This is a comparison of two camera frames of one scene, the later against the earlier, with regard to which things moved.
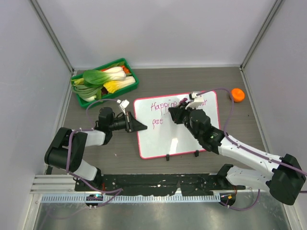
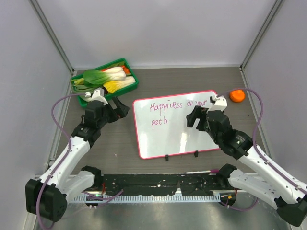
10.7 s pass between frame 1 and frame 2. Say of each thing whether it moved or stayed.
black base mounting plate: stayed
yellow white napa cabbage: stayed
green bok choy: stayed
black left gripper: moved
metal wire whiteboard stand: stayed
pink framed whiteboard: stayed
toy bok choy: stayed
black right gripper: moved
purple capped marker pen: moved
